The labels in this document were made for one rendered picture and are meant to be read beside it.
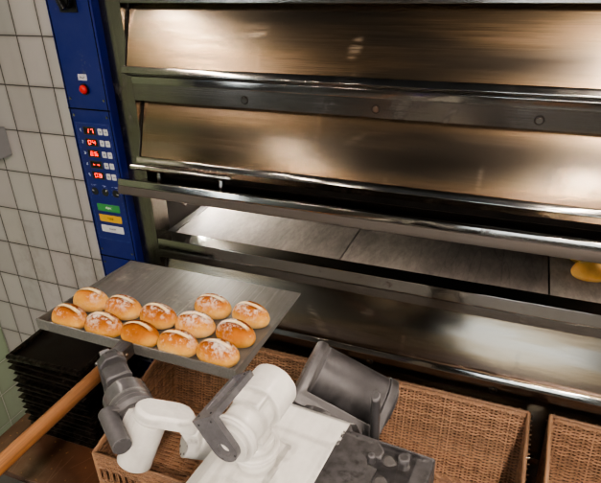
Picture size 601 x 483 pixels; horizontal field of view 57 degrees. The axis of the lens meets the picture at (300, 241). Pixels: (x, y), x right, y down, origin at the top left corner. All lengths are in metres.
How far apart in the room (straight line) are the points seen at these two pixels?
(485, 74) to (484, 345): 0.74
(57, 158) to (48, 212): 0.23
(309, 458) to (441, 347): 0.94
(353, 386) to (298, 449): 0.16
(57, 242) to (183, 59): 0.92
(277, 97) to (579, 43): 0.70
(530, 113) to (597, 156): 0.18
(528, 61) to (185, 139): 0.92
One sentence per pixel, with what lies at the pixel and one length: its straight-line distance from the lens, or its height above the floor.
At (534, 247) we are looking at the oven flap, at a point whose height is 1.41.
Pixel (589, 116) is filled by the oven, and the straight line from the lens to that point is 1.36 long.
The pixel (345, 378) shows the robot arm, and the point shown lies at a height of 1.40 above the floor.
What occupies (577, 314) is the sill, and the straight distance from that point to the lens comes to 1.56.
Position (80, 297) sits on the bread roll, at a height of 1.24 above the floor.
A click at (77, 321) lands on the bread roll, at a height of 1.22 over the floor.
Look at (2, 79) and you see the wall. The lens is 2.06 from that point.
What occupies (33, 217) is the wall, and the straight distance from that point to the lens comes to 2.21.
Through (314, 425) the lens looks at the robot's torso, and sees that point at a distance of 0.80.
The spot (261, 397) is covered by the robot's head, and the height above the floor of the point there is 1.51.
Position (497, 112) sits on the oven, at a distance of 1.35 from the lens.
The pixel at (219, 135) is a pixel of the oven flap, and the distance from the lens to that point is 1.59.
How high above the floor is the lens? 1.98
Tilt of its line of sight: 27 degrees down
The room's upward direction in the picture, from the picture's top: 2 degrees counter-clockwise
